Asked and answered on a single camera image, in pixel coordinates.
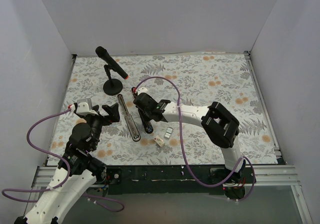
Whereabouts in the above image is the floral patterned table mat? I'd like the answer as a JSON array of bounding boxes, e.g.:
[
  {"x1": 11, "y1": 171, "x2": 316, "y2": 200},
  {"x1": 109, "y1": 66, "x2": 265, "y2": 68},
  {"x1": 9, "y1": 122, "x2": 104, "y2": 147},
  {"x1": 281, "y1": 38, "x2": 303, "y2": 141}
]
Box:
[{"x1": 46, "y1": 53, "x2": 279, "y2": 166}]

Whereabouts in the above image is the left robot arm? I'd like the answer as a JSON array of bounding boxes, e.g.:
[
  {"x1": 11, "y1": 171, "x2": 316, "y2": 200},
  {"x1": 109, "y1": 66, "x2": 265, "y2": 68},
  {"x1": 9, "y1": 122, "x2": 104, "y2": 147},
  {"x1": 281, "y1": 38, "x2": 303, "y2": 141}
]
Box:
[{"x1": 15, "y1": 99, "x2": 120, "y2": 223}]

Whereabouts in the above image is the staple box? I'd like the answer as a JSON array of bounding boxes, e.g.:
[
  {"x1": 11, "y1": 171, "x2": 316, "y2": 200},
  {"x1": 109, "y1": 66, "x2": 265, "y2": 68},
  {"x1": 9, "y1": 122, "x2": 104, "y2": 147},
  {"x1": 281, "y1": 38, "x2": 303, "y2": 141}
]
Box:
[{"x1": 154, "y1": 135, "x2": 165, "y2": 147}]

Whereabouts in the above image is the aluminium frame rail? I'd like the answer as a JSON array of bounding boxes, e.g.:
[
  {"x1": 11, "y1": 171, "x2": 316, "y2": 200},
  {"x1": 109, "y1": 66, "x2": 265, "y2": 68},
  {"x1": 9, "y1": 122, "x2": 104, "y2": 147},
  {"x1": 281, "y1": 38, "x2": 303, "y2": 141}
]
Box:
[{"x1": 32, "y1": 165, "x2": 300, "y2": 187}]

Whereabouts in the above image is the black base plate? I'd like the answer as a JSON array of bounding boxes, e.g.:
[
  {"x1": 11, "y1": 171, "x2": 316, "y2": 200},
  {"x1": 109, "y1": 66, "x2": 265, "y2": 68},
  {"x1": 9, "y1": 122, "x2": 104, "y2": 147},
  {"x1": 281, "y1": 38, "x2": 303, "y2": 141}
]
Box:
[{"x1": 76, "y1": 165, "x2": 256, "y2": 197}]

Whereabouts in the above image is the grey black stapler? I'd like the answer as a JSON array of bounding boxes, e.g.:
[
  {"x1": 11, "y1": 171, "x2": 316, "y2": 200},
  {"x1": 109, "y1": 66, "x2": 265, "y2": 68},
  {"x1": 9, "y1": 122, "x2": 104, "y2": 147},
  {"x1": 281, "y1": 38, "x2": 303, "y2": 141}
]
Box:
[{"x1": 117, "y1": 94, "x2": 141, "y2": 142}]

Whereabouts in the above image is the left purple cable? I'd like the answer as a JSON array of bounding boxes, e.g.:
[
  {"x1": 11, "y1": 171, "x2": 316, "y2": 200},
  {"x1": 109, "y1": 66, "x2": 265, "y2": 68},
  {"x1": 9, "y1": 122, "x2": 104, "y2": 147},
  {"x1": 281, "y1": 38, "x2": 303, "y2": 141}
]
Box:
[{"x1": 1, "y1": 108, "x2": 125, "y2": 212}]

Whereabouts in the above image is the black microphone stand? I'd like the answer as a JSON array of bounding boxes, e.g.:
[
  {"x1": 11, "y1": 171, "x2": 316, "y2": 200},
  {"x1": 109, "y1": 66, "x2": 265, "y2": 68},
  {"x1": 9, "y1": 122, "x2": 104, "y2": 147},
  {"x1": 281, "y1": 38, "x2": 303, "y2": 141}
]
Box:
[{"x1": 103, "y1": 65, "x2": 123, "y2": 96}]

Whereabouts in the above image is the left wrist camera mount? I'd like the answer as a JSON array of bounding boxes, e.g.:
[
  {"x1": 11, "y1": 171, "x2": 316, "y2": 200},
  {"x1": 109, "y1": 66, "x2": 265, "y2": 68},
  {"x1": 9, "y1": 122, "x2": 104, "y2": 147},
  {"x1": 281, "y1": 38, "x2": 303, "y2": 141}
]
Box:
[{"x1": 68, "y1": 98, "x2": 98, "y2": 116}]

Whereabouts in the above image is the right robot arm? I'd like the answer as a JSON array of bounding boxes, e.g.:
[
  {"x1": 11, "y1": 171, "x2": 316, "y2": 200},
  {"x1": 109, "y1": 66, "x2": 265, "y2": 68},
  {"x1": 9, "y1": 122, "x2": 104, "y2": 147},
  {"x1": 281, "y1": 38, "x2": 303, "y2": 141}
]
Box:
[{"x1": 133, "y1": 93, "x2": 245, "y2": 183}]

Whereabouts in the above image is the staple strips pack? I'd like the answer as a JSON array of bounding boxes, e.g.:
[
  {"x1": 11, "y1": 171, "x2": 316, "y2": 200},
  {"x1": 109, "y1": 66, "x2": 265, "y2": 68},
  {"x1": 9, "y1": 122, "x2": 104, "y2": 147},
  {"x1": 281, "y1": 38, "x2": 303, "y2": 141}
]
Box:
[{"x1": 164, "y1": 127, "x2": 173, "y2": 139}]

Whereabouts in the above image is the black microphone orange tip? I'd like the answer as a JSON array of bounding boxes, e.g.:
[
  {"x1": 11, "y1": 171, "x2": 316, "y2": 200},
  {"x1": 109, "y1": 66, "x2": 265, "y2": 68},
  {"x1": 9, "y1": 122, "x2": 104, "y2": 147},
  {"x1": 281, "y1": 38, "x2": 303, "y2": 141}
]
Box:
[{"x1": 95, "y1": 46, "x2": 129, "y2": 79}]

